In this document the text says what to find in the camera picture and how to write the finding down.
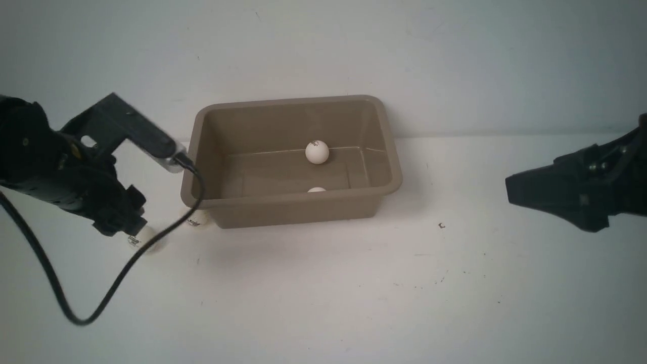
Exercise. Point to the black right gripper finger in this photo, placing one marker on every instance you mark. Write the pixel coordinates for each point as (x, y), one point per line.
(560, 193)

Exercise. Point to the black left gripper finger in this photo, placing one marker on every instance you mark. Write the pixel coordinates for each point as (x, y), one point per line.
(130, 225)
(135, 202)

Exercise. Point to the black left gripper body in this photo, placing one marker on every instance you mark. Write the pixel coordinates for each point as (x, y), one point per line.
(78, 185)

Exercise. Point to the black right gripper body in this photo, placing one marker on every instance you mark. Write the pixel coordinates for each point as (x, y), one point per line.
(603, 181)

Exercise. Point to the tan plastic storage bin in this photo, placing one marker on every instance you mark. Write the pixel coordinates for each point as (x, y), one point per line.
(252, 159)

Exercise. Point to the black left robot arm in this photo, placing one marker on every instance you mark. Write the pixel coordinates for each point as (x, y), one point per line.
(28, 143)

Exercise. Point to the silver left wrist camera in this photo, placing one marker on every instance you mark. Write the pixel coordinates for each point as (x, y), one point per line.
(111, 121)

